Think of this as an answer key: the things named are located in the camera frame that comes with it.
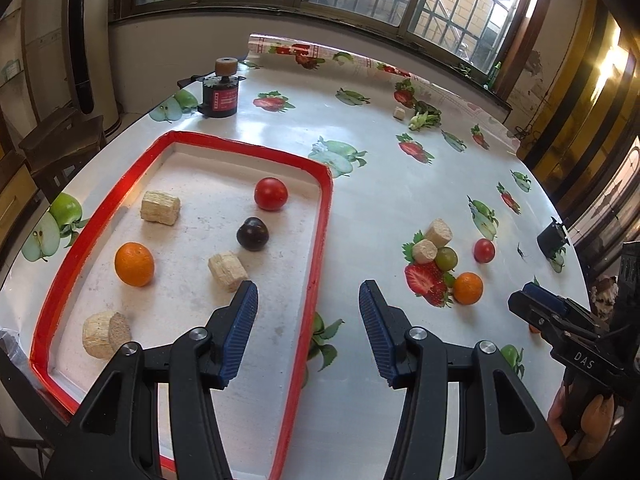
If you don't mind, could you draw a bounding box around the golden door panel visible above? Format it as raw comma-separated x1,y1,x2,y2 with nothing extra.
520,0,638,206

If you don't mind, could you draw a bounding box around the beige standing air conditioner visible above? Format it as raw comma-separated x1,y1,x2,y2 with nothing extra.
60,0,122,137

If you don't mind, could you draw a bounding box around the dark purple plum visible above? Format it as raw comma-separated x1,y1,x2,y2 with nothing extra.
236,217,270,252

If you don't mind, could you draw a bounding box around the green plum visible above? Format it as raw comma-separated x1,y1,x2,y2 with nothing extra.
435,246,459,272

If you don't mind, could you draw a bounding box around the ornate glass door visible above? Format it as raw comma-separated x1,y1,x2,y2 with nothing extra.
570,145,640,266

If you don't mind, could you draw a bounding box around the large beige sugarcane piece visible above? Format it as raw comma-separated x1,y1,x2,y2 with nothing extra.
140,190,181,226

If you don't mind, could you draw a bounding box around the person's right hand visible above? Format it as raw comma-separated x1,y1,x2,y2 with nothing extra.
547,387,620,461

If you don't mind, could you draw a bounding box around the green leafy vegetable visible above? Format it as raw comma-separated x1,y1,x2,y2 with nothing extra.
408,101,443,132

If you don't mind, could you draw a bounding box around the wooden drawer cabinet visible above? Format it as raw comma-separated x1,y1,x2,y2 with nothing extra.
0,147,43,246

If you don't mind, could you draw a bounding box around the red rimmed white tray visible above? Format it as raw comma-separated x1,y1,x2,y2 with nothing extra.
29,131,334,480

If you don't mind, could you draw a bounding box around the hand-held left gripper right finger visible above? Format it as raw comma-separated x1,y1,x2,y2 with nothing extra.
358,280,571,480

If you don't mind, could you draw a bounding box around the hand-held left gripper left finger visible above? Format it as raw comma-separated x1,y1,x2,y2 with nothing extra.
45,280,260,480

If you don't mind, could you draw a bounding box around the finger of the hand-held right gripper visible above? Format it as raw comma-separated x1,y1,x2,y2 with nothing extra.
507,292,596,346
522,283,596,333

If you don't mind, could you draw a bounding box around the wooden stool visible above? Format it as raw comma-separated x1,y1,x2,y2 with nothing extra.
19,107,107,201

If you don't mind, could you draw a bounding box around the black motor with red label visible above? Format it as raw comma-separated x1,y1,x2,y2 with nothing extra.
177,73,247,119

